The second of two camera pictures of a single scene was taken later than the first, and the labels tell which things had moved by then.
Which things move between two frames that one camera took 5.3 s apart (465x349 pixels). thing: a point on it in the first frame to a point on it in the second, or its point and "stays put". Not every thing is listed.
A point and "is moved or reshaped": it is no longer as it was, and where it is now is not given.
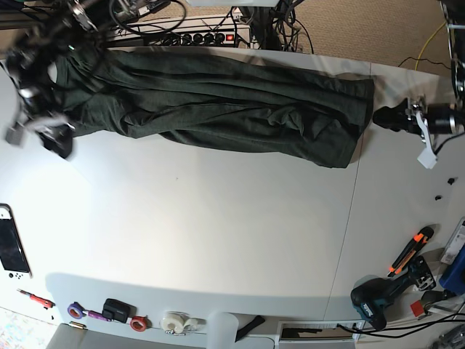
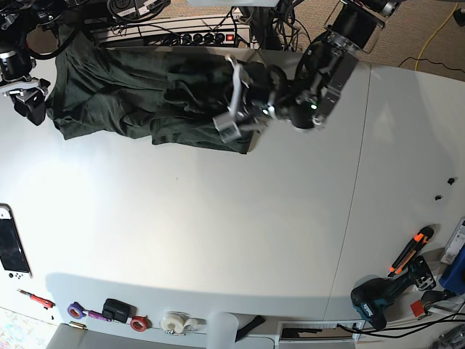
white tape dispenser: x=180 y=323 stays put
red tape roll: x=139 y=322 stays put
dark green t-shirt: x=237 y=102 is moved or reshaped
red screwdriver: x=41 y=302 stays put
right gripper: x=432 y=118 to x=252 y=98
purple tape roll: x=76 y=310 stays put
